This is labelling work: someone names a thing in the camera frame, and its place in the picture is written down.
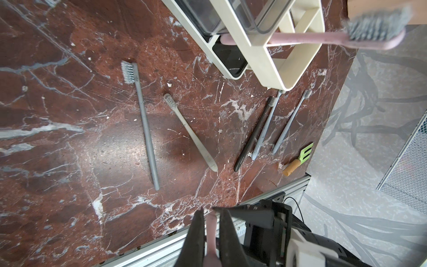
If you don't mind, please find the white wire mesh basket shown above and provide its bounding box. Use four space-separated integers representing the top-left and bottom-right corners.
377 114 427 214

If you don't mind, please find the pink toothbrush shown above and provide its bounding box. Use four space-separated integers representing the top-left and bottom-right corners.
203 212 222 267
267 6 413 50

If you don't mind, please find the aluminium mounting rail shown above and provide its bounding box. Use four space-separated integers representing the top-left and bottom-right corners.
105 174 311 267

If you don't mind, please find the beige toothbrush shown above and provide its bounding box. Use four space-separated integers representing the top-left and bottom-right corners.
163 93 218 172

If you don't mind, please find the green toy garden fork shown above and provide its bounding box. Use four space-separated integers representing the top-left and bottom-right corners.
282 142 314 176

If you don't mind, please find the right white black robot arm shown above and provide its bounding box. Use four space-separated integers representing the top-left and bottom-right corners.
214 200 366 267

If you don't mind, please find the dark grey toothbrush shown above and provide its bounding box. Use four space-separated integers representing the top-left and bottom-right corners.
121 61 160 191

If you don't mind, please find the black toothbrush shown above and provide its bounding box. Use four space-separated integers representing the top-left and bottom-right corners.
234 96 274 172

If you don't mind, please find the beige ribbed flower pot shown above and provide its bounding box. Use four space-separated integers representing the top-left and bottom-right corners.
347 0 427 25

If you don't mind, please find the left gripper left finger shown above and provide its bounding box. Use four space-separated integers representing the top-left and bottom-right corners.
174 209 205 267

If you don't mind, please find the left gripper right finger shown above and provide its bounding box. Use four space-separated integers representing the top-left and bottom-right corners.
219 209 250 267

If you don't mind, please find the blue grey toothbrush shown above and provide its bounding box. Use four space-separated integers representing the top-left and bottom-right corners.
272 90 312 154

